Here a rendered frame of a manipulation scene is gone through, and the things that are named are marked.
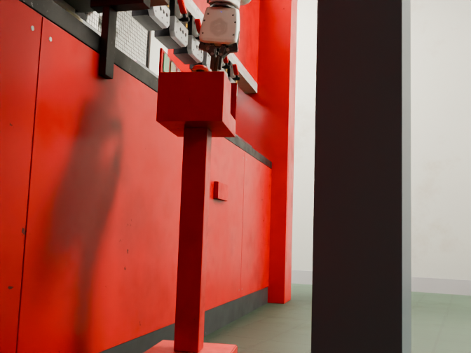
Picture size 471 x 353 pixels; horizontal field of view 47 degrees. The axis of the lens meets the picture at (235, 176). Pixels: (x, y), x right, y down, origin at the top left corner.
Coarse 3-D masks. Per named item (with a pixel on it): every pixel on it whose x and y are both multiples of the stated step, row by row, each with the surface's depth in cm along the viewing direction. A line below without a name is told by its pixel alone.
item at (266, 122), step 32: (288, 0) 350; (288, 32) 348; (288, 64) 345; (256, 96) 348; (288, 96) 342; (256, 128) 346; (288, 128) 340; (288, 160) 340; (288, 192) 340; (288, 224) 340; (288, 256) 341; (288, 288) 342
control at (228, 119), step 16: (160, 48) 129; (160, 64) 129; (160, 80) 128; (176, 80) 128; (192, 80) 127; (208, 80) 127; (224, 80) 127; (160, 96) 128; (176, 96) 127; (192, 96) 127; (208, 96) 126; (224, 96) 127; (160, 112) 127; (176, 112) 127; (192, 112) 126; (208, 112) 126; (224, 112) 128; (176, 128) 135; (208, 128) 134; (224, 128) 133
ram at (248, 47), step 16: (192, 0) 229; (256, 0) 344; (240, 16) 307; (256, 16) 345; (240, 32) 307; (256, 32) 345; (240, 48) 307; (256, 48) 345; (256, 64) 345; (240, 80) 320; (256, 80) 345
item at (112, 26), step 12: (96, 0) 134; (108, 0) 133; (120, 0) 132; (132, 0) 131; (144, 0) 131; (108, 12) 132; (108, 24) 132; (108, 36) 132; (108, 48) 132; (108, 60) 132; (108, 72) 132
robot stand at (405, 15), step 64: (320, 0) 118; (384, 0) 112; (320, 64) 116; (384, 64) 111; (320, 128) 115; (384, 128) 109; (320, 192) 113; (384, 192) 108; (320, 256) 111; (384, 256) 106; (320, 320) 110; (384, 320) 105
